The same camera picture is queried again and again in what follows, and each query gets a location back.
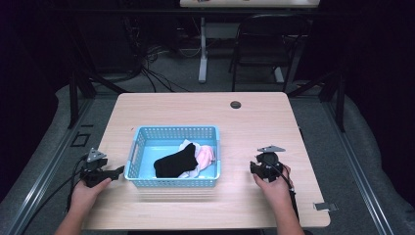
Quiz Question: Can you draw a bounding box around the bundle of floor cables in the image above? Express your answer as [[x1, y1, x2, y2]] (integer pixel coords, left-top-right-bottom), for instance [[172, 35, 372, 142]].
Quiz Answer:
[[123, 16, 204, 93]]

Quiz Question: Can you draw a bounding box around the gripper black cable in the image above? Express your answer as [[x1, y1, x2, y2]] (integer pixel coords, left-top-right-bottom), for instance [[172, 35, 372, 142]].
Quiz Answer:
[[267, 160, 300, 223], [19, 155, 91, 235]]

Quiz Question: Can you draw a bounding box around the person's left hand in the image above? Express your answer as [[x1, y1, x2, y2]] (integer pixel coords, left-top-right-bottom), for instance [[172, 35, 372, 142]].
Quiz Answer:
[[69, 177, 113, 214]]

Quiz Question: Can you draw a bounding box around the black metal frame stand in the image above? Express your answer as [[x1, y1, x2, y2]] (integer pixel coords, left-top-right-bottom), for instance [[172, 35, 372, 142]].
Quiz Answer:
[[287, 70, 346, 133], [67, 19, 131, 129]]

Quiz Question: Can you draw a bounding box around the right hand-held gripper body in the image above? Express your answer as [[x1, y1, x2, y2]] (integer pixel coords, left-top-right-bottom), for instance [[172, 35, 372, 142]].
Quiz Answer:
[[254, 145, 287, 183]]

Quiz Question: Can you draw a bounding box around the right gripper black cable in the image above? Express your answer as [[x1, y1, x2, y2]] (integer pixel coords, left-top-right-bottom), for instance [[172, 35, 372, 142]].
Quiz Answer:
[[267, 160, 300, 223]]

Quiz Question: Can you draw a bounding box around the grey metal bracket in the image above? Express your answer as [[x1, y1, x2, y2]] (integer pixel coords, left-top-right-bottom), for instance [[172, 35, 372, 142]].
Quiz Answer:
[[313, 202, 339, 212]]

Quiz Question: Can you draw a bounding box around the pink sock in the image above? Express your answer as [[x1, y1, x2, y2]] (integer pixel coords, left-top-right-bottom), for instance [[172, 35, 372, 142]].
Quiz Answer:
[[196, 144, 216, 171]]

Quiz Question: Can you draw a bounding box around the white table leg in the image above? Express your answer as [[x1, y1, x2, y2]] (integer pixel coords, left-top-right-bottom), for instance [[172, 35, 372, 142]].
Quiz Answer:
[[198, 17, 209, 84]]

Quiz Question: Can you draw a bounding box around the light blue plastic basket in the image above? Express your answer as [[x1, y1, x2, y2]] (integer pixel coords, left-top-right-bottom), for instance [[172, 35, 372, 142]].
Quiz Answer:
[[123, 125, 222, 188]]

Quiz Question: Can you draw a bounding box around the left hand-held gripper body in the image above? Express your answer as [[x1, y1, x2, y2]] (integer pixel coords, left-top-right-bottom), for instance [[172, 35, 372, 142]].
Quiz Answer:
[[79, 147, 114, 189]]

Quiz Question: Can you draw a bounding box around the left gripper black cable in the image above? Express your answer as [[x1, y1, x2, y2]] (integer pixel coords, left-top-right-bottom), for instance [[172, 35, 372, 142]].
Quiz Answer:
[[19, 155, 91, 235]]

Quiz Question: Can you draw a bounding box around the black sock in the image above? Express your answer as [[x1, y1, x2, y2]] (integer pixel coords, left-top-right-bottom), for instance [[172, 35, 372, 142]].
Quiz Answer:
[[153, 142, 200, 179]]

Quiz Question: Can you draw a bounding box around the person's right hand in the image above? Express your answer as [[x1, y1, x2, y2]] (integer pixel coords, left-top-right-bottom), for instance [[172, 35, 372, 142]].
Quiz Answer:
[[253, 164, 295, 213]]

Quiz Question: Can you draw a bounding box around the black folding chair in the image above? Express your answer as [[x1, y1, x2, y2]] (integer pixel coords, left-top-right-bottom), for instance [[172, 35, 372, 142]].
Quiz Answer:
[[228, 13, 311, 93]]

